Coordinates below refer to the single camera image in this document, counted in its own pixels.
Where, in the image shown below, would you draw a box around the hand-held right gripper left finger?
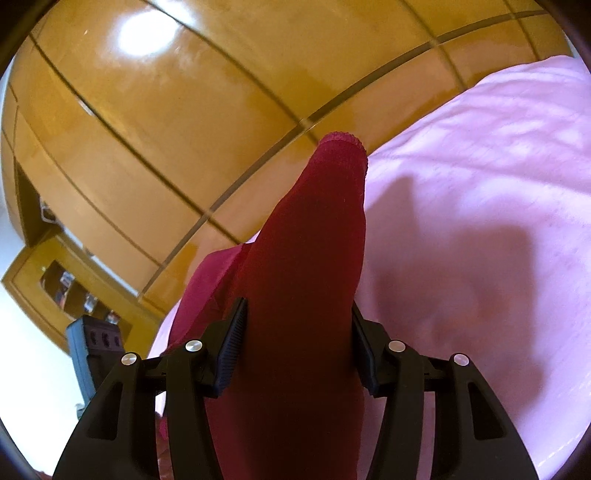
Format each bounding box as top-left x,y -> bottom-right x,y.
52,298 -> 249,480

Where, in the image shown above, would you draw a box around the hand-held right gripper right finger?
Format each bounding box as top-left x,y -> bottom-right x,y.
351,304 -> 540,480

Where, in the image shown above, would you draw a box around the dark red pants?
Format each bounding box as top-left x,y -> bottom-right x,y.
157,130 -> 370,480

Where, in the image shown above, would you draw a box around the wooden shelf unit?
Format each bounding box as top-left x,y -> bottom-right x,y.
2,231 -> 162,357

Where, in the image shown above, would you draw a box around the pink quilted bedspread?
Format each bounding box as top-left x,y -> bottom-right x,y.
148,55 -> 591,480

